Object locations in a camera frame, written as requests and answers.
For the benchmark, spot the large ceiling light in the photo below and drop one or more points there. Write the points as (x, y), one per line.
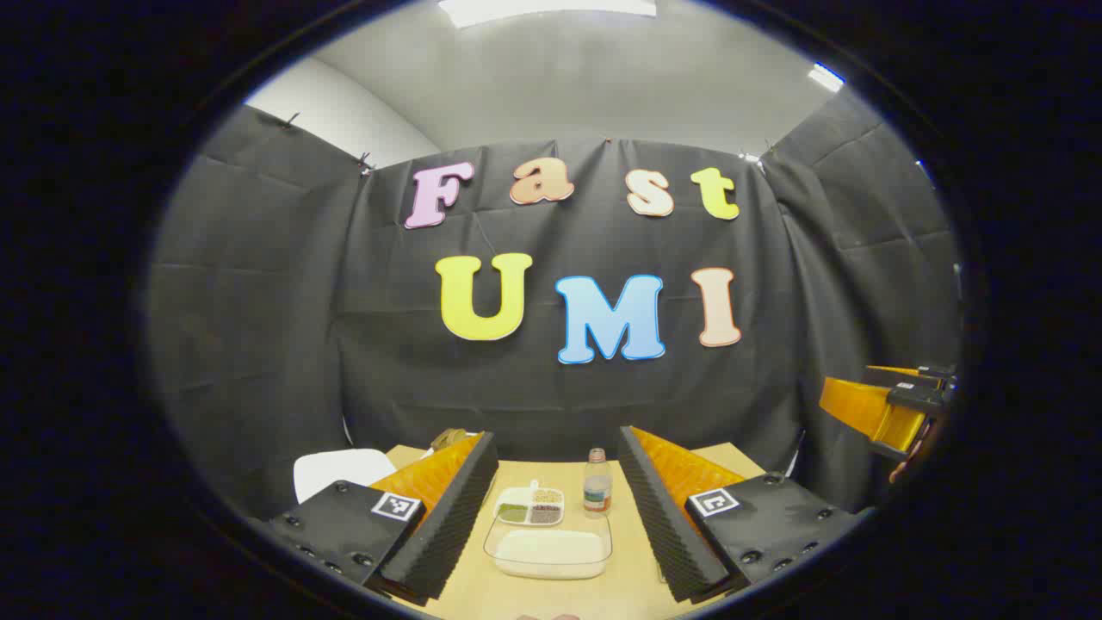
(542, 9)

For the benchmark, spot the brown bread slice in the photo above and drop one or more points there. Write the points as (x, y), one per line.
(448, 439)

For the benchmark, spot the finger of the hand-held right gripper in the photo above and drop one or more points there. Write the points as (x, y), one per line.
(861, 409)
(921, 372)

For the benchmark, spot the black backdrop cloth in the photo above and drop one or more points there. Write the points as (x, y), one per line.
(560, 387)

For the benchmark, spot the clear plastic bottle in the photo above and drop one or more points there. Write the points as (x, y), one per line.
(597, 486)

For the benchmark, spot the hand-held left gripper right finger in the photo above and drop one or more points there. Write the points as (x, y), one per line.
(659, 517)

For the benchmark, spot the white rice cooker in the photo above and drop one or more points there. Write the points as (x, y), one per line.
(340, 469)

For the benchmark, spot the clear rice container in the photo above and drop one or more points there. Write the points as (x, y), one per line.
(549, 551)

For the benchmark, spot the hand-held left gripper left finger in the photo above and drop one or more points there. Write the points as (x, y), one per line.
(456, 517)

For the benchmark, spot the white divided grain dish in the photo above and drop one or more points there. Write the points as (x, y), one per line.
(529, 506)

